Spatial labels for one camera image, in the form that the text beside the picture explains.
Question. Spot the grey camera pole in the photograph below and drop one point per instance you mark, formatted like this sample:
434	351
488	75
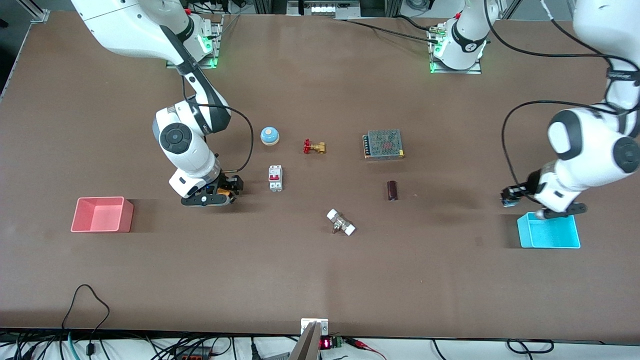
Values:
306	345

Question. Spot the white circuit breaker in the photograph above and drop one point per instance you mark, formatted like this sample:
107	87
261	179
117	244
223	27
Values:
275	182

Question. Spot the white pole bracket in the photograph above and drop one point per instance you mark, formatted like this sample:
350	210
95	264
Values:
323	325

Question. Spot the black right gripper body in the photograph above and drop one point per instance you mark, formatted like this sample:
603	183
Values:
231	182

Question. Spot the pink plastic box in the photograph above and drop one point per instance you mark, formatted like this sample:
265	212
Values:
102	217

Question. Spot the dark red capacitor cylinder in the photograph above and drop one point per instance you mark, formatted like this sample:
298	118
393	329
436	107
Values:
392	190

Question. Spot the blue plastic box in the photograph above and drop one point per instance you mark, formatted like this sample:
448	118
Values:
550	237

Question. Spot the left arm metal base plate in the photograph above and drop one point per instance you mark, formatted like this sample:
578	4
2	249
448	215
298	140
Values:
475	70

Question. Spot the red clip lead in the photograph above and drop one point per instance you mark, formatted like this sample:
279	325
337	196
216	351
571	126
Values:
365	345

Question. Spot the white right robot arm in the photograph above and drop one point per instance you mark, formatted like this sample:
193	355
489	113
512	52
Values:
130	25

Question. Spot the metal valve white ends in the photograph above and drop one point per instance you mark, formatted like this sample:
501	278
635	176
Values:
340	222

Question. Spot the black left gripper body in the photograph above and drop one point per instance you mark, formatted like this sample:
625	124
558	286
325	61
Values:
531	183

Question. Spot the red LED display module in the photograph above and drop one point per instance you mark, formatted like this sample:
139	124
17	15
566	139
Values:
325	343

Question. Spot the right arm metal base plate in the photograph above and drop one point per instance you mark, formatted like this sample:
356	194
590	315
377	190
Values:
218	47

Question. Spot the metal rack device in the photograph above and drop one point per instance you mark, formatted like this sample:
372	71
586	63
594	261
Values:
325	9

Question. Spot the blue desk bell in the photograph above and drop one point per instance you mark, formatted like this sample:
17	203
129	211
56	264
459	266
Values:
269	136

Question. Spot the metal mesh power supply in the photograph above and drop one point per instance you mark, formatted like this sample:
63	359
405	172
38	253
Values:
384	145

